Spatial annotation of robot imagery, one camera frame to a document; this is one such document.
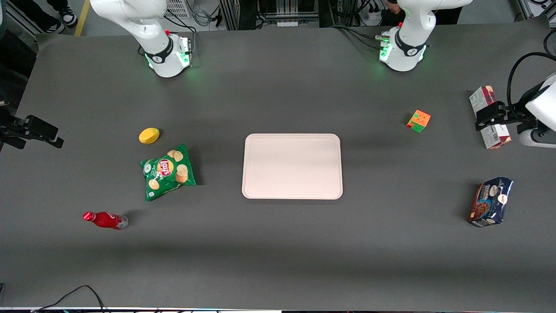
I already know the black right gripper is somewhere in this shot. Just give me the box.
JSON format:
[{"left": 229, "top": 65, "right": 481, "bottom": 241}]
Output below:
[{"left": 0, "top": 102, "right": 65, "bottom": 151}]

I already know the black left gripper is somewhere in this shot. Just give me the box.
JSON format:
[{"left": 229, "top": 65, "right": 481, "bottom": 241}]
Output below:
[{"left": 475, "top": 102, "right": 531, "bottom": 131}]

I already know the red cookie box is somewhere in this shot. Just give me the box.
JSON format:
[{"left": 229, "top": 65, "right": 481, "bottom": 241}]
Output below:
[{"left": 469, "top": 86, "right": 512, "bottom": 150}]

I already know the blue chocolate cookie bag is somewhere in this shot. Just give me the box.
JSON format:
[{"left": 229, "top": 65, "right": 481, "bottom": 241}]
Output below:
[{"left": 468, "top": 176, "right": 514, "bottom": 228}]

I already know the beige plastic tray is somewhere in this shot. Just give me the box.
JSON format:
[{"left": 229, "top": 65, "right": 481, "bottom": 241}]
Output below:
[{"left": 242, "top": 133, "right": 343, "bottom": 200}]

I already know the orange green puzzle cube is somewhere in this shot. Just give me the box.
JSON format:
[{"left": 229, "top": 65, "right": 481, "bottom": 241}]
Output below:
[{"left": 407, "top": 110, "right": 431, "bottom": 133}]

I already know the yellow lemon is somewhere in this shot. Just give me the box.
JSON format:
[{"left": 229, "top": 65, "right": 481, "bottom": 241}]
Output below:
[{"left": 139, "top": 127, "right": 160, "bottom": 144}]

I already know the red cola bottle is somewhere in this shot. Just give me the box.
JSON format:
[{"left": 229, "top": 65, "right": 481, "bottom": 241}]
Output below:
[{"left": 83, "top": 211, "right": 129, "bottom": 230}]

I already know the green potato chips bag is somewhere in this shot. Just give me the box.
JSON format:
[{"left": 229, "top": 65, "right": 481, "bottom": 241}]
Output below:
[{"left": 140, "top": 144, "right": 197, "bottom": 202}]

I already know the white mesh basket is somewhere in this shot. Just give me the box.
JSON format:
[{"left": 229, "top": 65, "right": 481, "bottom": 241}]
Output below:
[{"left": 164, "top": 0, "right": 192, "bottom": 19}]

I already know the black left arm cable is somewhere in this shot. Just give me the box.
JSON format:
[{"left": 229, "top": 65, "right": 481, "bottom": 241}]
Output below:
[{"left": 507, "top": 52, "right": 556, "bottom": 123}]

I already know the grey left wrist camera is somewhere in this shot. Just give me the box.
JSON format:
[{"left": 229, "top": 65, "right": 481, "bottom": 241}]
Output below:
[{"left": 518, "top": 127, "right": 556, "bottom": 149}]

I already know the black base cable bundle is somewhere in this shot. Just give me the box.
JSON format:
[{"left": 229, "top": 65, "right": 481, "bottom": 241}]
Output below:
[{"left": 331, "top": 24, "right": 384, "bottom": 51}]

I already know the black cable at table edge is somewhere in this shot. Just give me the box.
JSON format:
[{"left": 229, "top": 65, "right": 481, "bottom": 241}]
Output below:
[{"left": 31, "top": 285, "right": 108, "bottom": 313}]

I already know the grey coiled cable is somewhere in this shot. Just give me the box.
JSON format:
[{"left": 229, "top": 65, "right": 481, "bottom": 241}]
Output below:
[{"left": 192, "top": 8, "right": 214, "bottom": 27}]

